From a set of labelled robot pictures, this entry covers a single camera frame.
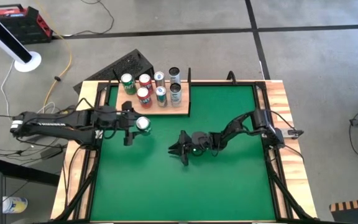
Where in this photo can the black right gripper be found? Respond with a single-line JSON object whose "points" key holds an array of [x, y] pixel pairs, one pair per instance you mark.
{"points": [[199, 141]]}

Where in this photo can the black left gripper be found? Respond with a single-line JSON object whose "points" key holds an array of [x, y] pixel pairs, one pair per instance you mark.
{"points": [[113, 119]]}

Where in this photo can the green Sprite can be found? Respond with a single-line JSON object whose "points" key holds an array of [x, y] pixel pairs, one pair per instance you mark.
{"points": [[142, 124], [128, 85]]}

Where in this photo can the red Fanta can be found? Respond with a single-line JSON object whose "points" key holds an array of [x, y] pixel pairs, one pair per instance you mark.
{"points": [[144, 101], [145, 81]]}

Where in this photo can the blue Red Bull can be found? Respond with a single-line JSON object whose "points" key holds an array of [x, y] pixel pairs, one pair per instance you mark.
{"points": [[159, 77], [161, 98]]}

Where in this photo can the tall white Celsius can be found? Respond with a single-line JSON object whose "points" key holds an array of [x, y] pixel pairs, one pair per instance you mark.
{"points": [[176, 98], [174, 74]]}

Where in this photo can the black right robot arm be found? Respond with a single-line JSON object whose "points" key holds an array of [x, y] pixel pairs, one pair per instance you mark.
{"points": [[263, 119]]}

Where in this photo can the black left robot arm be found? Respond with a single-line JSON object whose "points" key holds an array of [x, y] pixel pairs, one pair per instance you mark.
{"points": [[51, 123]]}

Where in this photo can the green table mat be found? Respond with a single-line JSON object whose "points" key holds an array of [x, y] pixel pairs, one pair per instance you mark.
{"points": [[182, 193]]}

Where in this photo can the black perforated metal box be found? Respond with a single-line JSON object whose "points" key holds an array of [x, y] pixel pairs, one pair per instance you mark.
{"points": [[126, 63]]}

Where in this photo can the black power adapter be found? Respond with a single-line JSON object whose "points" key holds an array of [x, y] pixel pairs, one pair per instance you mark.
{"points": [[52, 152]]}

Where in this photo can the white and black floor stand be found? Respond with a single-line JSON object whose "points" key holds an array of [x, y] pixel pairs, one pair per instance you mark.
{"points": [[26, 62]]}

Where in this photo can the red and black toolbox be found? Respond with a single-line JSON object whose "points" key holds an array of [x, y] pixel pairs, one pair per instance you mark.
{"points": [[26, 29]]}

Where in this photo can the white and yellow wipes canister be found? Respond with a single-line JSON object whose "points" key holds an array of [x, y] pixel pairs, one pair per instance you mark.
{"points": [[15, 204]]}

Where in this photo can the black box with striped edge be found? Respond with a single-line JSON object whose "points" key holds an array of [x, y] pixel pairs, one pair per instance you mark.
{"points": [[356, 214]]}

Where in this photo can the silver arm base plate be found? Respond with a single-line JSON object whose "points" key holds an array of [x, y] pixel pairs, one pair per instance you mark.
{"points": [[98, 134], [291, 132]]}

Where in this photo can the wooden shelf with black frame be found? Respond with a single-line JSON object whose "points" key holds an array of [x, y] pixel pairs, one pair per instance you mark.
{"points": [[172, 110]]}

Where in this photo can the black aluminium table frame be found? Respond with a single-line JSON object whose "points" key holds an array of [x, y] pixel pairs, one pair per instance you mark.
{"points": [[272, 186]]}

